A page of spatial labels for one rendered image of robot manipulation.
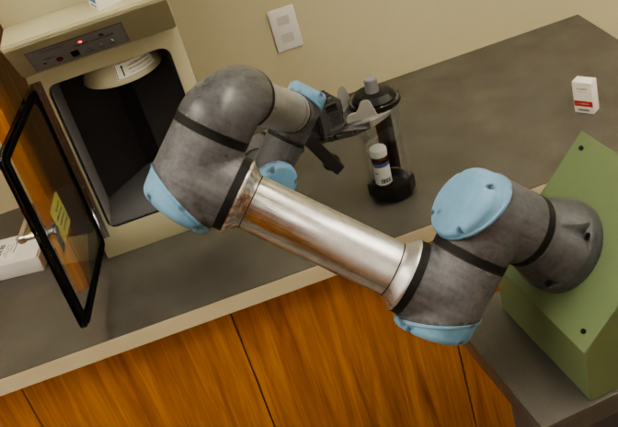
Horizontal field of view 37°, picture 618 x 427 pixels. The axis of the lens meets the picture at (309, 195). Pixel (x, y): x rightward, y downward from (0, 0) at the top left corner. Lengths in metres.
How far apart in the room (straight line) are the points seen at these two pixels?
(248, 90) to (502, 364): 0.61
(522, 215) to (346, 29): 1.21
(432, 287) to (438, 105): 1.05
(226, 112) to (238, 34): 1.12
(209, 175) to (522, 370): 0.60
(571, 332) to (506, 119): 0.87
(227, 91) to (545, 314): 0.60
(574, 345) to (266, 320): 0.75
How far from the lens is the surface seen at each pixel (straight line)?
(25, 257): 2.24
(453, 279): 1.37
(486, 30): 2.63
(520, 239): 1.39
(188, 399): 2.08
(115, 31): 1.87
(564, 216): 1.45
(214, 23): 2.41
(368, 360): 2.11
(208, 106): 1.33
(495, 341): 1.63
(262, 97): 1.38
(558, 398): 1.52
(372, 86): 1.92
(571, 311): 1.48
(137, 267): 2.09
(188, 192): 1.34
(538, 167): 2.04
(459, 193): 1.38
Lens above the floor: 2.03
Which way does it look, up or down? 31 degrees down
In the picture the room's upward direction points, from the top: 17 degrees counter-clockwise
